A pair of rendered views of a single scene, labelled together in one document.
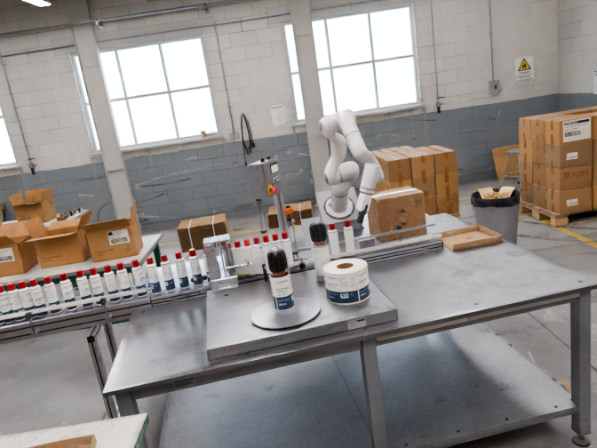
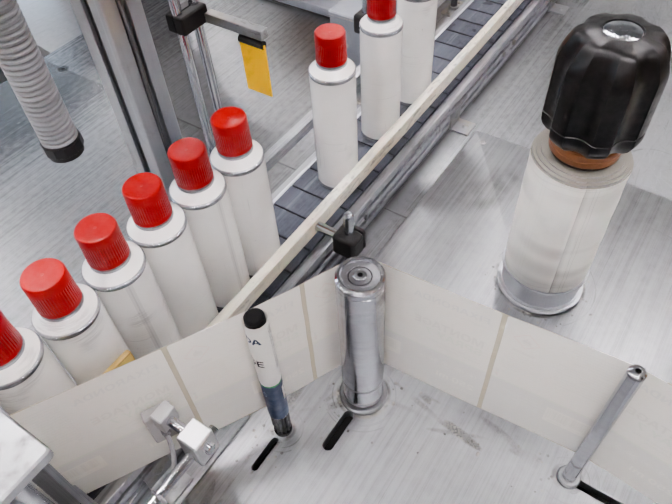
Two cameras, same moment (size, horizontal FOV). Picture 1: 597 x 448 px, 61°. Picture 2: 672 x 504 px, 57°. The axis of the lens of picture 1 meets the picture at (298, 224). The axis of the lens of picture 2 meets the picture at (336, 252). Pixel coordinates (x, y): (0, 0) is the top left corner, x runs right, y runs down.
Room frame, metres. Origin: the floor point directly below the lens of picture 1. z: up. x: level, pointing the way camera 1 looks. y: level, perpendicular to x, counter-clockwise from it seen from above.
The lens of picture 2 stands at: (2.28, 0.34, 1.43)
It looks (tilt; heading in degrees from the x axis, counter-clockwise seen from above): 50 degrees down; 315
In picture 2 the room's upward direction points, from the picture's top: 4 degrees counter-clockwise
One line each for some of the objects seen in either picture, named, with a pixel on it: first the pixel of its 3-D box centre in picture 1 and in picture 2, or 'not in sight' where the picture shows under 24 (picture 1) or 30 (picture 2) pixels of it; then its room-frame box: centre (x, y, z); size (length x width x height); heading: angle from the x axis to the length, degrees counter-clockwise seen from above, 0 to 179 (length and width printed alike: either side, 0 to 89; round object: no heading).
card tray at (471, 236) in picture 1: (466, 237); not in sight; (2.81, -0.96, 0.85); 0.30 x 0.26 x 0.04; 98
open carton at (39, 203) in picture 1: (33, 207); not in sight; (5.90, 3.05, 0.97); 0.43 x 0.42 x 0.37; 177
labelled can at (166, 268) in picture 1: (167, 272); not in sight; (2.58, 0.73, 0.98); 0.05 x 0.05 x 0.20
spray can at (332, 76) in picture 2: not in sight; (334, 112); (2.69, -0.08, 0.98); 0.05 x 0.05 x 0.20
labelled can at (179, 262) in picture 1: (181, 269); not in sight; (2.59, 0.66, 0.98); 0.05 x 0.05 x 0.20
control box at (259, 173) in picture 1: (265, 178); not in sight; (2.74, 0.14, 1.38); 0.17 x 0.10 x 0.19; 153
